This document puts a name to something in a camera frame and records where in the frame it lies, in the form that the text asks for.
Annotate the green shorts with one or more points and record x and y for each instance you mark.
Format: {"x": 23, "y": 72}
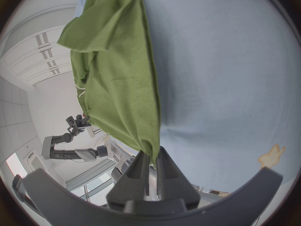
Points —
{"x": 117, "y": 67}

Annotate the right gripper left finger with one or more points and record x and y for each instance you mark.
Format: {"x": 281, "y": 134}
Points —
{"x": 131, "y": 180}

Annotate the white wardrobe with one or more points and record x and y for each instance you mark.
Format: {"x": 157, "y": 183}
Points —
{"x": 30, "y": 60}

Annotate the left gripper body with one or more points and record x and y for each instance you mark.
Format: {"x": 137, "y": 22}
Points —
{"x": 81, "y": 125}

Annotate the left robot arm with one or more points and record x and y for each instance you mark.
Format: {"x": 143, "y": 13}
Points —
{"x": 82, "y": 154}

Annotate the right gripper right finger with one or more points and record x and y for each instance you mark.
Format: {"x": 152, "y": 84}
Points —
{"x": 174, "y": 180}

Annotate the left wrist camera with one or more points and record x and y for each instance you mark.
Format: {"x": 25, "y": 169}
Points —
{"x": 69, "y": 121}

